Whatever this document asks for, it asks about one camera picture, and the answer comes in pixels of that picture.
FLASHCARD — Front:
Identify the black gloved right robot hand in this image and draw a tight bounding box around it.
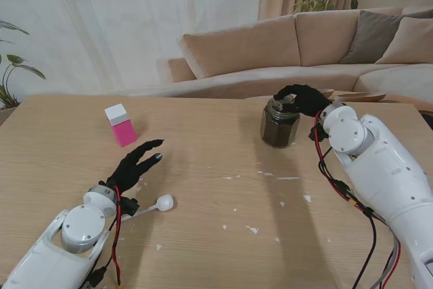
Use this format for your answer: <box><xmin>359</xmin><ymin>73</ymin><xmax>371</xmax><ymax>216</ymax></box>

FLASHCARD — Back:
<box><xmin>273</xmin><ymin>84</ymin><xmax>334</xmax><ymax>120</ymax></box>

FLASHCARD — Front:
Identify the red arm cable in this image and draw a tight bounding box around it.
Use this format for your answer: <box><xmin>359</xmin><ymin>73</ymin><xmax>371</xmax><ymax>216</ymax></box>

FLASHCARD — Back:
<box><xmin>309</xmin><ymin>110</ymin><xmax>405</xmax><ymax>283</ymax></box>
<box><xmin>110</xmin><ymin>184</ymin><xmax>123</xmax><ymax>286</ymax></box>

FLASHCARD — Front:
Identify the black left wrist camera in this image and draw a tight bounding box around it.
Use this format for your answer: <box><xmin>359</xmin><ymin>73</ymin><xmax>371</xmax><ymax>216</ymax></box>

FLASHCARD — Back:
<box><xmin>118</xmin><ymin>196</ymin><xmax>141</xmax><ymax>217</ymax></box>

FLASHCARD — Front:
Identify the pink square coffee jar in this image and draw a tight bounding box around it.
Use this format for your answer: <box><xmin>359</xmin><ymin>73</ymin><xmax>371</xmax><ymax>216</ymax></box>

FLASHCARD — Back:
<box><xmin>112</xmin><ymin>120</ymin><xmax>138</xmax><ymax>148</ymax></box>

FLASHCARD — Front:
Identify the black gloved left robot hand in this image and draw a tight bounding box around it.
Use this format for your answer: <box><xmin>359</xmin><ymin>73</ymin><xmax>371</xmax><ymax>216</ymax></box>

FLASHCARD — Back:
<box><xmin>106</xmin><ymin>139</ymin><xmax>166</xmax><ymax>198</ymax></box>

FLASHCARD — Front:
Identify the shallow wooden plate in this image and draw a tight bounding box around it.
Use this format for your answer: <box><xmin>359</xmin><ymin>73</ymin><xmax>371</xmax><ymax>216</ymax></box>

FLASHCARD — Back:
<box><xmin>334</xmin><ymin>92</ymin><xmax>387</xmax><ymax>103</ymax></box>

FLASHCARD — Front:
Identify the beige sofa cushion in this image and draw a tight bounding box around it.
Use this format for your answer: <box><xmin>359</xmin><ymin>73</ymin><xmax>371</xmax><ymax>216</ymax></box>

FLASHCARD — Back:
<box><xmin>375</xmin><ymin>16</ymin><xmax>433</xmax><ymax>65</ymax></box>

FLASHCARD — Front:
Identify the white square jar lid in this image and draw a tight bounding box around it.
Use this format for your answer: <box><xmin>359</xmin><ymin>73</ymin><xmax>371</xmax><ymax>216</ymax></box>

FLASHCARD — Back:
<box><xmin>104</xmin><ymin>103</ymin><xmax>131</xmax><ymax>129</ymax></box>

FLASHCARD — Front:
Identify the beige fabric sofa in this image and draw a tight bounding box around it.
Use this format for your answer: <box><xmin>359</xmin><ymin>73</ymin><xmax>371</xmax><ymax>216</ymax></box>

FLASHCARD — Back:
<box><xmin>168</xmin><ymin>5</ymin><xmax>433</xmax><ymax>114</ymax></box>

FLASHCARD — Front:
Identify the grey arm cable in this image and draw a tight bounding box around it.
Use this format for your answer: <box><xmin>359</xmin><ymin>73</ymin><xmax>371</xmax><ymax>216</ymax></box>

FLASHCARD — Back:
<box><xmin>370</xmin><ymin>234</ymin><xmax>403</xmax><ymax>289</ymax></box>

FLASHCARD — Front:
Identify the grey sofa cushion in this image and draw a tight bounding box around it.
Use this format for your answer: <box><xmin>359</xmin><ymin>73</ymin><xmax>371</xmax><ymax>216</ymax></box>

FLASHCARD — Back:
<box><xmin>340</xmin><ymin>9</ymin><xmax>433</xmax><ymax>65</ymax></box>

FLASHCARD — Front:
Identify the clear glass jar lid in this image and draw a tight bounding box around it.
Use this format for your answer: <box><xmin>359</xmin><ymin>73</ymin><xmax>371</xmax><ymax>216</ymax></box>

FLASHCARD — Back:
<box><xmin>274</xmin><ymin>94</ymin><xmax>296</xmax><ymax>106</ymax></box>

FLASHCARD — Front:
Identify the pale green large-leaf houseplant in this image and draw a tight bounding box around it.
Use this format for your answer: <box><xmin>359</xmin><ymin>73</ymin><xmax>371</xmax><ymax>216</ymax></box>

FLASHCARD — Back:
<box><xmin>0</xmin><ymin>20</ymin><xmax>47</xmax><ymax>111</ymax></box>

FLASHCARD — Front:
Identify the white sheer curtain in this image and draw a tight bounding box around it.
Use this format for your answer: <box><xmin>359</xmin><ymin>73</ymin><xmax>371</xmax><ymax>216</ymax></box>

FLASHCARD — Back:
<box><xmin>0</xmin><ymin>0</ymin><xmax>265</xmax><ymax>97</ymax></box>

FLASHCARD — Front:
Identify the glass jar of coffee beans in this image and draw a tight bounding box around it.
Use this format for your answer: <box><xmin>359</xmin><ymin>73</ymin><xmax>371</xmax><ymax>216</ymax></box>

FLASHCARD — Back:
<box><xmin>260</xmin><ymin>97</ymin><xmax>301</xmax><ymax>149</ymax></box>

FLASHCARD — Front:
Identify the white plastic measuring spoon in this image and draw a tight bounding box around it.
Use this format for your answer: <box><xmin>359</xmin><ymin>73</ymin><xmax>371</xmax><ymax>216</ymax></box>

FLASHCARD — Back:
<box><xmin>120</xmin><ymin>194</ymin><xmax>175</xmax><ymax>225</ymax></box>

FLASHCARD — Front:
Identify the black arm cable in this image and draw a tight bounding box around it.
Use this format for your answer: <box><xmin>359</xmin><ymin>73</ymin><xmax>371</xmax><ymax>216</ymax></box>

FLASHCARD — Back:
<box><xmin>86</xmin><ymin>217</ymin><xmax>118</xmax><ymax>289</ymax></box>
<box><xmin>351</xmin><ymin>207</ymin><xmax>380</xmax><ymax>289</ymax></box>

